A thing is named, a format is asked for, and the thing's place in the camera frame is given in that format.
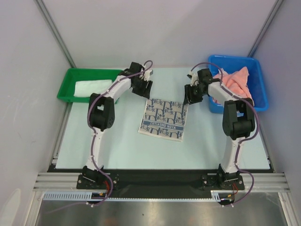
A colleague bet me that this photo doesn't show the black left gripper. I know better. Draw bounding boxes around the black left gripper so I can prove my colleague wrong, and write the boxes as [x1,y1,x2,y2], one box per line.
[132,76,152,99]

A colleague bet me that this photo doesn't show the blue white patterned towel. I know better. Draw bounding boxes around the blue white patterned towel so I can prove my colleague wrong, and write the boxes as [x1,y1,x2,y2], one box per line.
[138,98,189,142]

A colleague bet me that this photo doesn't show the white terry towel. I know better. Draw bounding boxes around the white terry towel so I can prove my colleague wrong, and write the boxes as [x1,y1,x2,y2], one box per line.
[74,80,112,97]

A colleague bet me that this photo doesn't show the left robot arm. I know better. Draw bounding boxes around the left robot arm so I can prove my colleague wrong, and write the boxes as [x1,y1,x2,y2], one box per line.
[83,60,153,188]

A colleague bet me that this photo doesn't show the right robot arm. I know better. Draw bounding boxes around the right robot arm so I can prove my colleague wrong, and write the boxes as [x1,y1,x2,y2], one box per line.
[183,68,257,189]

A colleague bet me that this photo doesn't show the pink towel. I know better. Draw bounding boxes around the pink towel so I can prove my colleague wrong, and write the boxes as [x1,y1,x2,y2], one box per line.
[213,66,254,104]

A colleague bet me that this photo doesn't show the blue plastic bin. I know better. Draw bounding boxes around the blue plastic bin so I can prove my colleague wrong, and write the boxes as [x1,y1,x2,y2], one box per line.
[208,55,269,112]

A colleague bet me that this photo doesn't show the green plastic tray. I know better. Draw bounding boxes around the green plastic tray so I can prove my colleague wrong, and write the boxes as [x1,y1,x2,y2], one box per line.
[57,68,121,103]

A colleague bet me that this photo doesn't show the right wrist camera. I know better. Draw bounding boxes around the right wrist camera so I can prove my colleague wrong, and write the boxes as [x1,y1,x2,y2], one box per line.
[187,73,199,87]

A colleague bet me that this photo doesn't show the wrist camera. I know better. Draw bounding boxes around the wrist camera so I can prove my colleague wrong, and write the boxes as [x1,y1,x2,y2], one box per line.
[141,69,153,81]
[187,73,199,87]

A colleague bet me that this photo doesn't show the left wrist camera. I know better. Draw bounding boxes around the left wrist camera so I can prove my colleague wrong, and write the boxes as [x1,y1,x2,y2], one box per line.
[141,69,153,81]

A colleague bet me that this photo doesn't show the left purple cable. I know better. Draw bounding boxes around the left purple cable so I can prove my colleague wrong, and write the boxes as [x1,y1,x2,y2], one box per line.
[46,60,155,213]

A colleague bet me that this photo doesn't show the purple cable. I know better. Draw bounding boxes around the purple cable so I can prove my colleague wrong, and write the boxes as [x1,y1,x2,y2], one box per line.
[46,60,155,213]
[190,62,261,208]

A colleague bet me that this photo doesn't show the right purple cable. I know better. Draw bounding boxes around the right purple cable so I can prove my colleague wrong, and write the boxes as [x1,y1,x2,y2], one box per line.
[190,62,261,208]

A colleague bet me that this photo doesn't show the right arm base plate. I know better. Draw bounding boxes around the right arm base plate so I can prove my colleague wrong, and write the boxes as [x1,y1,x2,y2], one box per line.
[201,174,245,191]

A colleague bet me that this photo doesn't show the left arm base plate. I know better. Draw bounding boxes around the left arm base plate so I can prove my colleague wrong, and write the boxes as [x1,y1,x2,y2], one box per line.
[76,166,120,190]

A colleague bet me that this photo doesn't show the grey cable duct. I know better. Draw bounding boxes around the grey cable duct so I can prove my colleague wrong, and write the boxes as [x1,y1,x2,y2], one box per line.
[44,187,233,202]

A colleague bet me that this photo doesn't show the aluminium front rail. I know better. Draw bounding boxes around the aluminium front rail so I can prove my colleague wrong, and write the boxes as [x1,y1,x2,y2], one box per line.
[33,170,290,192]

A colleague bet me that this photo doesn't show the right aluminium corner post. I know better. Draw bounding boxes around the right aluminium corner post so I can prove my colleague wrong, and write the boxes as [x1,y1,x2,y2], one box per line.
[247,0,285,57]

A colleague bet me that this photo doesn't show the aluminium corner post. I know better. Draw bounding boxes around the aluminium corner post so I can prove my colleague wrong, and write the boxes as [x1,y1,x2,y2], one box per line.
[34,0,76,68]
[247,0,285,57]

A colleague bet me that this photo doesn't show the left aluminium corner post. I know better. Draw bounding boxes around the left aluminium corner post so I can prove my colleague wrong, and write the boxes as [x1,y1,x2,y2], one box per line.
[34,0,76,68]

